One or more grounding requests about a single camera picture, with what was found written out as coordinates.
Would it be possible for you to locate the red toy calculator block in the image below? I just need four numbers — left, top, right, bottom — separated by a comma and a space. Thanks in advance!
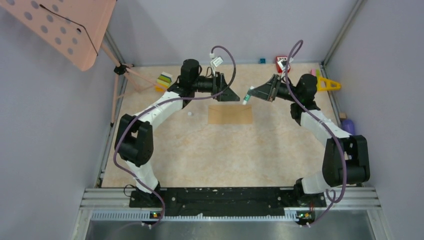
275, 55, 291, 74

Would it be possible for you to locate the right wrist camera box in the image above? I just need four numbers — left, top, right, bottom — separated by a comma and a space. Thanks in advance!
276, 57, 290, 76

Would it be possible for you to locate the small wooden block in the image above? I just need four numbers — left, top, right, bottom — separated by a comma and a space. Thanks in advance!
339, 112, 348, 120

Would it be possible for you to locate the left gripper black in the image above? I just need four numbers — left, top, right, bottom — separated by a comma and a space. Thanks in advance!
191, 71, 240, 101

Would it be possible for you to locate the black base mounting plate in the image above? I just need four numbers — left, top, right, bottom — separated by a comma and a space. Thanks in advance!
129, 187, 327, 217

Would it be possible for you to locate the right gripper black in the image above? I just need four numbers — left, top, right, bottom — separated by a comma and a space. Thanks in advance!
248, 74, 301, 103

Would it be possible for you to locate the yellow triangle toy block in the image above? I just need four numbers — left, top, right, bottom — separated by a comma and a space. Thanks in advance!
316, 76, 342, 92

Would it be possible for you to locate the aluminium frame rail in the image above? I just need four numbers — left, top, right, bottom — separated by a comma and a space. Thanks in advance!
72, 186, 391, 240

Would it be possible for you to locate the green white glue stick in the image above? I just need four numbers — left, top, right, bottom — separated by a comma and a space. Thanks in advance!
242, 86, 255, 106

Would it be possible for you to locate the pink green toy block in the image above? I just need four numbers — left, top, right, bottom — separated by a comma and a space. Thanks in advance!
309, 68, 321, 79

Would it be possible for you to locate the brown kraft envelope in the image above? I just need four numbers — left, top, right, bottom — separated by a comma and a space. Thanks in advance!
207, 104, 253, 125

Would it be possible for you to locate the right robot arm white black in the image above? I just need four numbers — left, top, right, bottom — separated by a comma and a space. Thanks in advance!
247, 73, 371, 206

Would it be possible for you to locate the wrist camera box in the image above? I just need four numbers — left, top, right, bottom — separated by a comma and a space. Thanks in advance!
276, 57, 290, 76
209, 53, 224, 76

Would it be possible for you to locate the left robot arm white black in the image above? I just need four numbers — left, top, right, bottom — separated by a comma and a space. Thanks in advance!
114, 56, 240, 207

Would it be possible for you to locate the striped coloured block stack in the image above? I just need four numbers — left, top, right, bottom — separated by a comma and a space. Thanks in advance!
154, 71, 173, 92

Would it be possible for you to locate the pink perforated music stand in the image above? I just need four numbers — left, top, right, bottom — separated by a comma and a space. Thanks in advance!
0, 0, 158, 119

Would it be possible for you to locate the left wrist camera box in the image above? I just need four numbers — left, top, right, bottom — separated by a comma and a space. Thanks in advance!
209, 53, 224, 76

